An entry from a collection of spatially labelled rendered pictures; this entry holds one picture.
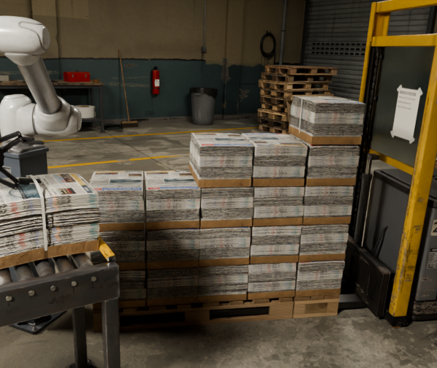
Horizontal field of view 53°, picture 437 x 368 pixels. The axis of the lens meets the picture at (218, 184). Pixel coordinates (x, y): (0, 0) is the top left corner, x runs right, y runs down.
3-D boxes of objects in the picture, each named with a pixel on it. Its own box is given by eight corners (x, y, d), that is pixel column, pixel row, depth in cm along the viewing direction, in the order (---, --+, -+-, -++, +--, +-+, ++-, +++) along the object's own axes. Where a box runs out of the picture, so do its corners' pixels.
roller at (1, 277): (-9, 228, 174) (-18, 238, 173) (6, 282, 136) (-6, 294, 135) (1, 235, 177) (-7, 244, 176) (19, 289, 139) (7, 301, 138)
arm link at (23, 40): (43, 114, 233) (85, 115, 236) (39, 141, 227) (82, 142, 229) (-13, 4, 163) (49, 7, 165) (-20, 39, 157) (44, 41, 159)
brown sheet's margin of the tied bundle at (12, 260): (25, 230, 173) (23, 220, 172) (39, 260, 150) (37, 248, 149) (-21, 239, 165) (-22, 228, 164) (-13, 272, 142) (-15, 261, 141)
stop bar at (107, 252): (84, 219, 190) (83, 215, 190) (117, 260, 155) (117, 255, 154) (76, 220, 189) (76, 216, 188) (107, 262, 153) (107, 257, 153)
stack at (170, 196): (98, 296, 279) (93, 169, 255) (274, 285, 300) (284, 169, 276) (92, 333, 242) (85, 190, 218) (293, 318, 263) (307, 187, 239)
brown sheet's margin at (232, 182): (188, 169, 264) (188, 161, 263) (234, 168, 270) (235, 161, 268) (198, 188, 228) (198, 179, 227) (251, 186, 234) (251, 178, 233)
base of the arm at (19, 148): (-16, 150, 218) (-17, 139, 216) (19, 143, 238) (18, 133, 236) (12, 155, 212) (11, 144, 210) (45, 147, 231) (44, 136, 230)
